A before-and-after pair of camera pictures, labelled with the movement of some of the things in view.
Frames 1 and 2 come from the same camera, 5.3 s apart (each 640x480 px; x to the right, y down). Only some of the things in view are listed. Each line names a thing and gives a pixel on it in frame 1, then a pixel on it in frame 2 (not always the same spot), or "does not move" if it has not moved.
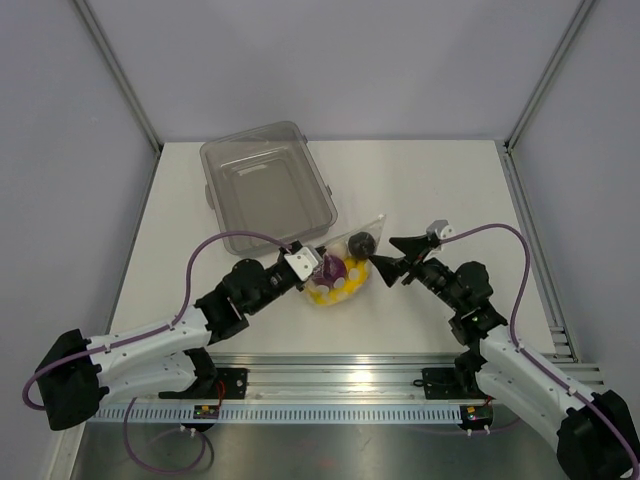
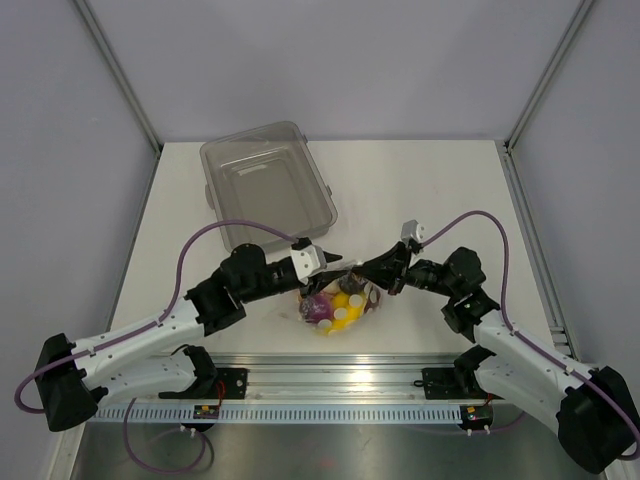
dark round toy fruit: (361, 244) -> (351, 285)
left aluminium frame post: (88, 15) does not move
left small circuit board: (206, 412) does not move
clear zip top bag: (346, 263) -> (336, 306)
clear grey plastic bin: (266, 180) does not move
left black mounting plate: (214, 383) does not move
